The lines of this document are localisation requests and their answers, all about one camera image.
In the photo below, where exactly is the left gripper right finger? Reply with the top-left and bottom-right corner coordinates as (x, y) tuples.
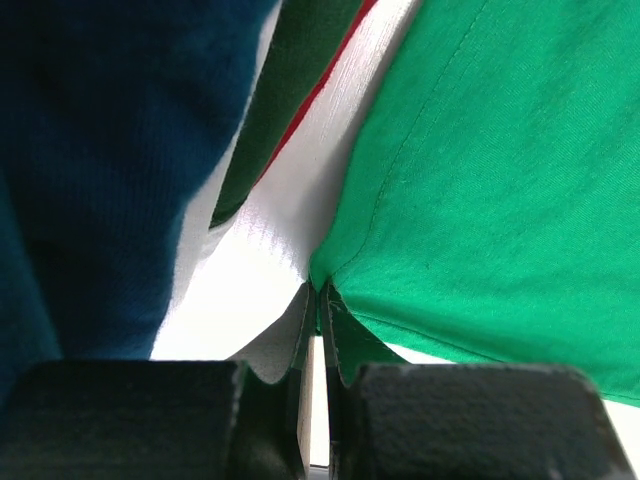
(319, 284), (634, 479)

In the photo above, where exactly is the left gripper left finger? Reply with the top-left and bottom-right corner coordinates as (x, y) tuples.
(1, 284), (315, 479)

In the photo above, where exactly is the bright green t-shirt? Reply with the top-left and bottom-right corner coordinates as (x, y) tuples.
(310, 1), (639, 405)

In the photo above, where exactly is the folded white t-shirt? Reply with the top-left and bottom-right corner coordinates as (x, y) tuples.
(149, 29), (281, 361)

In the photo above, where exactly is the folded blue t-shirt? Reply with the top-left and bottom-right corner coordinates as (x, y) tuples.
(1, 1), (274, 391)

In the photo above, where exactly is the folded dark green t-shirt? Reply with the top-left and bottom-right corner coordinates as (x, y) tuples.
(221, 1), (363, 221)

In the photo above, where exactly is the folded red t-shirt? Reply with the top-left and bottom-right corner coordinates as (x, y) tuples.
(259, 0), (377, 179)

